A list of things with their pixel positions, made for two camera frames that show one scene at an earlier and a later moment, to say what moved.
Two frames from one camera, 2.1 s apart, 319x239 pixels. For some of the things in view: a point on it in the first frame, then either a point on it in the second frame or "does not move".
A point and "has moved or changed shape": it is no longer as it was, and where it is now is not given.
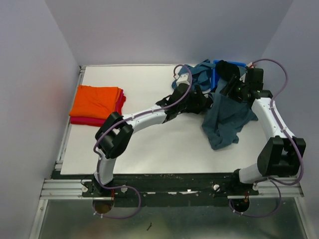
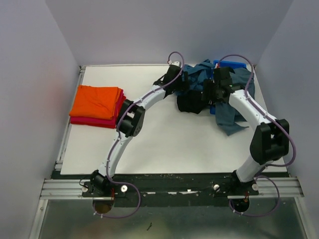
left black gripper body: [192, 102] to [178, 85]
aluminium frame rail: [58, 187] does not move
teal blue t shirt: [201, 75] does not move
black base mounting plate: [166, 190] does not move
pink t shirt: [97, 122] does not move
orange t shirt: [95, 101] does not move
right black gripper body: [238, 90] to [208, 84]
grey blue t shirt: [226, 117] has moved or changed shape
